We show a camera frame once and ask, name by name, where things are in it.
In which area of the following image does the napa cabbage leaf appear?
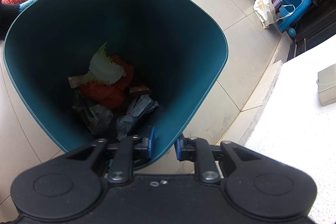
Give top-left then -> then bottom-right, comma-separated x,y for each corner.
81,42 -> 126,85

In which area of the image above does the white shopping bag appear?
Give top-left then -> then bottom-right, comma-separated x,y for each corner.
252,0 -> 296,30

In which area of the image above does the person's left hand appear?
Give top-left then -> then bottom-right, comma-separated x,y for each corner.
19,0 -> 36,13

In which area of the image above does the orange foam fruit net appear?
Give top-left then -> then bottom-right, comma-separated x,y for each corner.
110,54 -> 135,91

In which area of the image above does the grey wall socket cover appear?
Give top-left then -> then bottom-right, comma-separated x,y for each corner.
317,64 -> 336,106

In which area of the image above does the black sliding door frame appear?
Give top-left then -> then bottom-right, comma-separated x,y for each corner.
286,0 -> 336,61

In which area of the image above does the teal plastic trash can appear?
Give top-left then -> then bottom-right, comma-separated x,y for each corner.
2,0 -> 229,171

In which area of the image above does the dark red candy wrapper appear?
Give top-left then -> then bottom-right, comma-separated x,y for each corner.
128,85 -> 152,97

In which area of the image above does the brown snack wrapper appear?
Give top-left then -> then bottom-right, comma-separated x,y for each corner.
68,75 -> 88,88

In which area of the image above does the red plastic bag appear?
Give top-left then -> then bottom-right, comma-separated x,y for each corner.
78,82 -> 125,109

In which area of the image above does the grey plastic bag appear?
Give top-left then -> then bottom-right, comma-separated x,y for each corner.
116,94 -> 159,141

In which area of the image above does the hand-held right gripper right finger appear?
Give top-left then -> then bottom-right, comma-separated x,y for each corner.
174,134 -> 267,186

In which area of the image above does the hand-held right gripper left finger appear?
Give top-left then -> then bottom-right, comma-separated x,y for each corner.
55,126 -> 155,185

